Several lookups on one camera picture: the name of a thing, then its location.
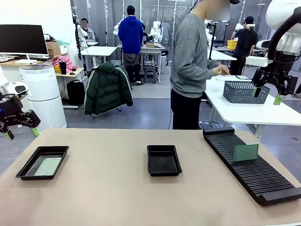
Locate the black slotted board rack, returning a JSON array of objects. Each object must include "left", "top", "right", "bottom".
[{"left": 202, "top": 126, "right": 301, "bottom": 207}]

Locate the white rectangular box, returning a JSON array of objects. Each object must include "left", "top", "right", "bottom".
[{"left": 245, "top": 56, "right": 269, "bottom": 68}]

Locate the grey step stool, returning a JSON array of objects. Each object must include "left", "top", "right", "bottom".
[{"left": 143, "top": 65, "right": 158, "bottom": 85}]

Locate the black backpack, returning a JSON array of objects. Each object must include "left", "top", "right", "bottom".
[{"left": 66, "top": 80, "right": 86, "bottom": 106}]

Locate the person's right hand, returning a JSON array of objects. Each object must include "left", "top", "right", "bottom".
[{"left": 216, "top": 64, "right": 230, "bottom": 76}]

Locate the dark green padded jacket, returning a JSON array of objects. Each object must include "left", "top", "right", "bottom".
[{"left": 83, "top": 62, "right": 134, "bottom": 118}]

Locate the person's right forearm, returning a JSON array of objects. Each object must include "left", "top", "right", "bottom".
[{"left": 185, "top": 58, "right": 221, "bottom": 82}]

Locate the pink cloth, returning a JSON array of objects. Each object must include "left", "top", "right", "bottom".
[{"left": 52, "top": 56, "right": 78, "bottom": 74}]

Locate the person in blue hoodie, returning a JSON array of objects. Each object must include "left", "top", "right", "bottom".
[{"left": 118, "top": 5, "right": 144, "bottom": 86}]

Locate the black plastic ESD tray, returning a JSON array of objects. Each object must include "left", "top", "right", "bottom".
[
  {"left": 15, "top": 145, "right": 70, "bottom": 181},
  {"left": 146, "top": 145, "right": 183, "bottom": 177}
]

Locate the person in black with cap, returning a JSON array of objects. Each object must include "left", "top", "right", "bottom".
[{"left": 230, "top": 16, "right": 259, "bottom": 76}]

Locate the green circuit board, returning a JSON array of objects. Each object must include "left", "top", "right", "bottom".
[
  {"left": 233, "top": 144, "right": 260, "bottom": 162},
  {"left": 34, "top": 157, "right": 63, "bottom": 177}
]

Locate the grey mesh basket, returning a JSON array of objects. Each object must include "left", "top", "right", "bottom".
[{"left": 222, "top": 81, "right": 271, "bottom": 105}]

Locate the person in grey sweater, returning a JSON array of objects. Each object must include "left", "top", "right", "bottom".
[{"left": 169, "top": 0, "right": 221, "bottom": 130}]

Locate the grey work table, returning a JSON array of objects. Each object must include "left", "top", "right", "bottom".
[{"left": 117, "top": 43, "right": 166, "bottom": 82}]

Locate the light wood monitor desk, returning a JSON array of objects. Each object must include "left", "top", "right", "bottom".
[{"left": 0, "top": 54, "right": 62, "bottom": 69}]

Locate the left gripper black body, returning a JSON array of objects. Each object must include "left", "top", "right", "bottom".
[{"left": 0, "top": 100, "right": 24, "bottom": 129}]

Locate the cardboard box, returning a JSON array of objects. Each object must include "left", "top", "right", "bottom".
[{"left": 46, "top": 40, "right": 61, "bottom": 57}]

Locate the black computer monitor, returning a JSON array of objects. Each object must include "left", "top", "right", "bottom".
[{"left": 0, "top": 24, "right": 49, "bottom": 65}]

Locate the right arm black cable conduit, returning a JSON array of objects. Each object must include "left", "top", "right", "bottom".
[{"left": 268, "top": 7, "right": 301, "bottom": 62}]

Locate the seated person in grey jacket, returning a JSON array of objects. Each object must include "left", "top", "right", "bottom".
[{"left": 79, "top": 18, "right": 96, "bottom": 43}]

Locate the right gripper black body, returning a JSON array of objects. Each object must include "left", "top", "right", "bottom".
[{"left": 265, "top": 67, "right": 288, "bottom": 87}]

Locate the white cylindrical air purifier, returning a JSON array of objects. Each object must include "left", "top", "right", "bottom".
[{"left": 19, "top": 64, "right": 67, "bottom": 132}]

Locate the small light wood desk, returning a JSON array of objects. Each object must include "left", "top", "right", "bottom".
[{"left": 55, "top": 67, "right": 85, "bottom": 110}]

